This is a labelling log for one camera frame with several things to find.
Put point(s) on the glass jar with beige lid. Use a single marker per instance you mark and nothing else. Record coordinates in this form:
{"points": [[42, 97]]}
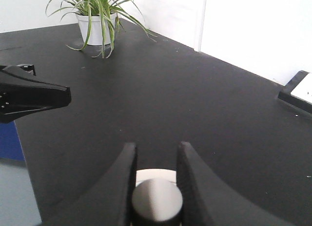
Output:
{"points": [[156, 199]]}

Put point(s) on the spider plant in white pot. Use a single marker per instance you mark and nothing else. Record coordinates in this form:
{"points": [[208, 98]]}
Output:
{"points": [[98, 20]]}

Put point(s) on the black white power socket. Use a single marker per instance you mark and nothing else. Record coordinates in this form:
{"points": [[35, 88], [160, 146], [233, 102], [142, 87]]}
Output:
{"points": [[298, 92]]}

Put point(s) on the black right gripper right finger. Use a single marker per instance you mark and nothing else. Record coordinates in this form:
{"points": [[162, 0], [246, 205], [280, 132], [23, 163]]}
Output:
{"points": [[208, 201]]}

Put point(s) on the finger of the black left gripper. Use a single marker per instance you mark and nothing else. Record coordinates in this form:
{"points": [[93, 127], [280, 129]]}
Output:
{"points": [[23, 93]]}

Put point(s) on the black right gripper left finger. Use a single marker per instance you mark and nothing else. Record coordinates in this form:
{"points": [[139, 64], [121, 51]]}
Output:
{"points": [[108, 201]]}

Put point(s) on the blue lab cabinets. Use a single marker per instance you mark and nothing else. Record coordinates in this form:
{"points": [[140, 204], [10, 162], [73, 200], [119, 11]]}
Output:
{"points": [[10, 145]]}

